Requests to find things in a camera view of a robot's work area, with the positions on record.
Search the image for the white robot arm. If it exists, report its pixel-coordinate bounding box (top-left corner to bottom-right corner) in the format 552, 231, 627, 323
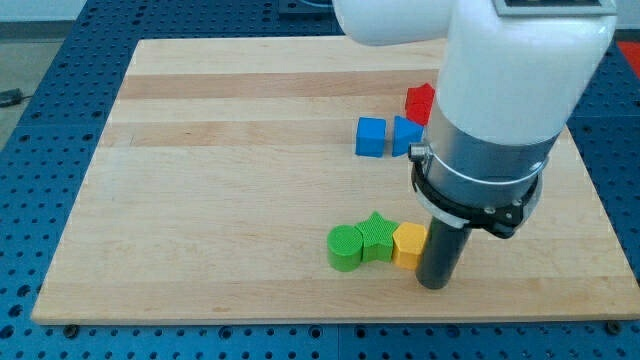
333, 0, 617, 238

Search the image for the green star block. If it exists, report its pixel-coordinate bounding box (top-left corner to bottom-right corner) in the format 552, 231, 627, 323
355, 211, 399, 263

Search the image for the green cylinder block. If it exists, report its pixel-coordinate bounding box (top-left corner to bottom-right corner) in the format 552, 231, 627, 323
327, 225, 363, 272

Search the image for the blue cube block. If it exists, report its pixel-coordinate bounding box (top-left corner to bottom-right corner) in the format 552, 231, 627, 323
355, 117, 386, 158

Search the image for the blue triangle block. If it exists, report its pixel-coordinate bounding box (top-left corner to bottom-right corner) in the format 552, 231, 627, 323
392, 116, 424, 157

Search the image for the light wooden board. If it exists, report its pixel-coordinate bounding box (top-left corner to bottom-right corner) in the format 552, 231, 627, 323
31, 36, 639, 325

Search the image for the yellow hexagon block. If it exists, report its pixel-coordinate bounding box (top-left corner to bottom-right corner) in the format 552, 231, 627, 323
392, 222, 427, 270

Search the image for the red pentagon block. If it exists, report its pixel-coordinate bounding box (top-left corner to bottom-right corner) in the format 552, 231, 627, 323
405, 83, 435, 126

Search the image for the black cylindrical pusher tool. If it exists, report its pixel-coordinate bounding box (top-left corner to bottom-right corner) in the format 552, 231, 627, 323
415, 218, 472, 289

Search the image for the blue perforated metal table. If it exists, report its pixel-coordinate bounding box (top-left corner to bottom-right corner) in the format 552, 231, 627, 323
1, 1, 639, 359

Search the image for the black device on floor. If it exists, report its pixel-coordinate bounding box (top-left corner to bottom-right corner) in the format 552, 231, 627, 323
0, 88, 24, 108

